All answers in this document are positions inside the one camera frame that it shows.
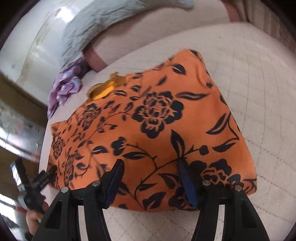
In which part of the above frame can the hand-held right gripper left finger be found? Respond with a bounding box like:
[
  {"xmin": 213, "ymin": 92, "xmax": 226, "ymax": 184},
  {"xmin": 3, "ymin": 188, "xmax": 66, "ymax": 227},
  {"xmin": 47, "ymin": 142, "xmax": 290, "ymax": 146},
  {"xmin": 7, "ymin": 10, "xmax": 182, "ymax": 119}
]
[{"xmin": 31, "ymin": 159, "xmax": 125, "ymax": 241}]

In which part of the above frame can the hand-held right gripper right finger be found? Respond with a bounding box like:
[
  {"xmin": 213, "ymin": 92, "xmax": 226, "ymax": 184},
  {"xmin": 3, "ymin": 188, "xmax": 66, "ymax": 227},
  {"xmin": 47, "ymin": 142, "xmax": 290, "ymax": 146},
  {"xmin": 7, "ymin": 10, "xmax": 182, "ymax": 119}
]
[{"xmin": 177, "ymin": 158, "xmax": 271, "ymax": 241}]

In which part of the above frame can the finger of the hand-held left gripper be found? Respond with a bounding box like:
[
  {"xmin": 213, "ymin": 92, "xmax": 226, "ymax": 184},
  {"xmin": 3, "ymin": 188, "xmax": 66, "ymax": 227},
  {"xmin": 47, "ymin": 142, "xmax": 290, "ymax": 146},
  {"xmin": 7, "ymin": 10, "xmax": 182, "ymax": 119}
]
[{"xmin": 37, "ymin": 165, "xmax": 57, "ymax": 186}]

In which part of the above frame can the orange black floral garment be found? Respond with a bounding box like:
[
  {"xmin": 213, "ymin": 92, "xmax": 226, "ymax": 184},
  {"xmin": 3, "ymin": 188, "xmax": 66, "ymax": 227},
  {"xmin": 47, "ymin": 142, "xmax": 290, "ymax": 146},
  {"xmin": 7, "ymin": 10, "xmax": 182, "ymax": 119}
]
[{"xmin": 47, "ymin": 49, "xmax": 258, "ymax": 212}]

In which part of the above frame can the person's left hand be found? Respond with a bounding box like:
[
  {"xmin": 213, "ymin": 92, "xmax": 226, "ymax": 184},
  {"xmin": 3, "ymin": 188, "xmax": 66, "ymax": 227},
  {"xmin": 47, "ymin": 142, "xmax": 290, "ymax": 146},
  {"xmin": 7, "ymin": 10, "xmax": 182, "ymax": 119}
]
[{"xmin": 25, "ymin": 201, "xmax": 49, "ymax": 235}]

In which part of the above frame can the wooden door with patterned glass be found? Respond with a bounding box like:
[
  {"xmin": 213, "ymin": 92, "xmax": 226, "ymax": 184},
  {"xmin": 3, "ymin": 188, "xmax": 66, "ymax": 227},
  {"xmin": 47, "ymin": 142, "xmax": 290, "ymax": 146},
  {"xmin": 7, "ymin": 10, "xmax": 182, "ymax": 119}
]
[{"xmin": 0, "ymin": 71, "xmax": 51, "ymax": 209}]

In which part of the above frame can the purple floral garment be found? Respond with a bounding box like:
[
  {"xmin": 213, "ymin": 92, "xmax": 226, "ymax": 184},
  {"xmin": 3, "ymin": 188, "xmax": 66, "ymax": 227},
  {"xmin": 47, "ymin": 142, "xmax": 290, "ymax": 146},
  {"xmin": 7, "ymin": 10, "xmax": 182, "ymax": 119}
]
[{"xmin": 47, "ymin": 58, "xmax": 90, "ymax": 119}]

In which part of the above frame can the grey quilted pillow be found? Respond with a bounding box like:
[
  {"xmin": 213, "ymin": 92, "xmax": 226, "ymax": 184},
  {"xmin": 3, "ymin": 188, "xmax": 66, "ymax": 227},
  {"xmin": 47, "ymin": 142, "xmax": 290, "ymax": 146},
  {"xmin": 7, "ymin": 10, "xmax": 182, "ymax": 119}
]
[{"xmin": 61, "ymin": 0, "xmax": 195, "ymax": 68}]

